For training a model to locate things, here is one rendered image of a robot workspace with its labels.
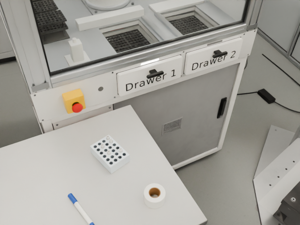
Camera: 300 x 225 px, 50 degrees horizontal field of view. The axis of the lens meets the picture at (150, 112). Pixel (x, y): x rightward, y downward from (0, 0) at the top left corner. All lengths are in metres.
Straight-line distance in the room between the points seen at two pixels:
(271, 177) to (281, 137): 1.19
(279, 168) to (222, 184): 0.86
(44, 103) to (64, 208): 0.39
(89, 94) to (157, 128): 0.49
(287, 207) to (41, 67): 0.89
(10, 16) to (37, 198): 0.57
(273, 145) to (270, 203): 1.19
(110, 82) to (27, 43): 0.36
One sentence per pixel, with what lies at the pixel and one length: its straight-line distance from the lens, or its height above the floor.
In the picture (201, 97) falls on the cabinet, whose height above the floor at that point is 0.61.
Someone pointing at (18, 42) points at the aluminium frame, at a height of 1.15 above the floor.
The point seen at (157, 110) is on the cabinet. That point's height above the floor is 0.63.
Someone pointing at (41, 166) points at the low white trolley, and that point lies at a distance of 1.21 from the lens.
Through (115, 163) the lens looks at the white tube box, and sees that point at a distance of 1.12.
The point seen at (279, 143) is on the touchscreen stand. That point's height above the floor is 0.04.
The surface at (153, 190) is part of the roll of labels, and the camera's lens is 1.08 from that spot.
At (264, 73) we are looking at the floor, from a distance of 2.95.
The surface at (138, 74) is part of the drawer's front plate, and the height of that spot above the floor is 0.91.
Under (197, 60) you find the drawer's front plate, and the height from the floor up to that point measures 0.89.
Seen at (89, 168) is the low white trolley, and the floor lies 0.76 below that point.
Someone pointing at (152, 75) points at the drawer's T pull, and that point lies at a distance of 1.27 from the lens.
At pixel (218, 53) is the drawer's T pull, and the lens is 1.43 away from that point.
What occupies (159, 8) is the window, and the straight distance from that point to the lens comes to 1.22.
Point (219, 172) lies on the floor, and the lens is 2.12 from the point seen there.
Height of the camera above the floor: 1.71
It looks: 45 degrees down
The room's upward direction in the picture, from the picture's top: 1 degrees clockwise
